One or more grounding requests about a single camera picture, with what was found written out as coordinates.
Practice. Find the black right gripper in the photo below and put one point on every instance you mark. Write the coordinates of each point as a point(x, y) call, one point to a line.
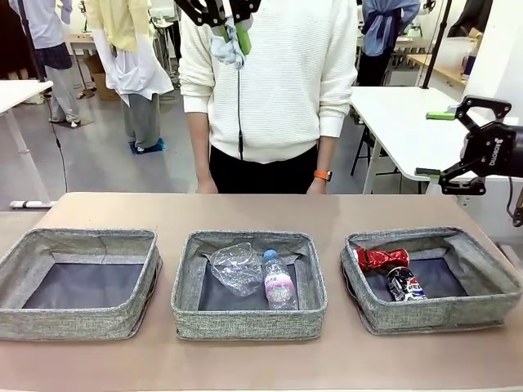
point(494, 149)

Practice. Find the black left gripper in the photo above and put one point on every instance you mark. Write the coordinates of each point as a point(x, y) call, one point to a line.
point(222, 6)

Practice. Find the crushed red can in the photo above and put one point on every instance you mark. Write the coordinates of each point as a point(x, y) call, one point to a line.
point(382, 259)

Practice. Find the crushed Pepsi can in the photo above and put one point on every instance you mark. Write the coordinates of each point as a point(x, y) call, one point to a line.
point(406, 286)

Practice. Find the pink label plastic bottle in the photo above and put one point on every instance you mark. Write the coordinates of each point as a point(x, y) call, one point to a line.
point(280, 281)

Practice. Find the crushed clear plastic cup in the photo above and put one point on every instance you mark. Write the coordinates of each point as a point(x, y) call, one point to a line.
point(237, 269)

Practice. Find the person's right forearm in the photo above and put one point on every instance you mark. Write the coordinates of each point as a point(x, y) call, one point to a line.
point(199, 143)

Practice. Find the person's left forearm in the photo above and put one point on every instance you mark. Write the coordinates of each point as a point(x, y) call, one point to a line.
point(329, 153)

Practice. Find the person's left hand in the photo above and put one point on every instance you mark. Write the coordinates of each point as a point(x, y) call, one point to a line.
point(318, 188)

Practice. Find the person's right hand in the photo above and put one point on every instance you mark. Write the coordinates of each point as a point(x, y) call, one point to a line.
point(206, 187)

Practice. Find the wooden background table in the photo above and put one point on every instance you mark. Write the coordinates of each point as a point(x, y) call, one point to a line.
point(441, 67)

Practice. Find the person in white sweater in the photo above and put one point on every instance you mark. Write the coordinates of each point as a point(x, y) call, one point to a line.
point(278, 102)

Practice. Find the person in yellow top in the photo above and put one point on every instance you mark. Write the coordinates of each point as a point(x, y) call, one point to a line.
point(130, 61)

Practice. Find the black light stand pole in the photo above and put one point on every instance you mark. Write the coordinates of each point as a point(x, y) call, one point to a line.
point(437, 41)

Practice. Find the cardboard box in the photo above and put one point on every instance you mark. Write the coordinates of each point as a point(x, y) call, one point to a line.
point(102, 77)

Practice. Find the person in blue shirt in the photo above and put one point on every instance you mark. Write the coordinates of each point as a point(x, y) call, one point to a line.
point(384, 32)

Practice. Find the orange wrist watch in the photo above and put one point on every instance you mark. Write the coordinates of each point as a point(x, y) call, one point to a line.
point(323, 175)

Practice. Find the grey fabric basket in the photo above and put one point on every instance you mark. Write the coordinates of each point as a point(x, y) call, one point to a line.
point(24, 318)
point(245, 322)
point(429, 316)

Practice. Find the white desk with grey leg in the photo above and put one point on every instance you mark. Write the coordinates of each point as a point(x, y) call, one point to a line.
point(20, 92)

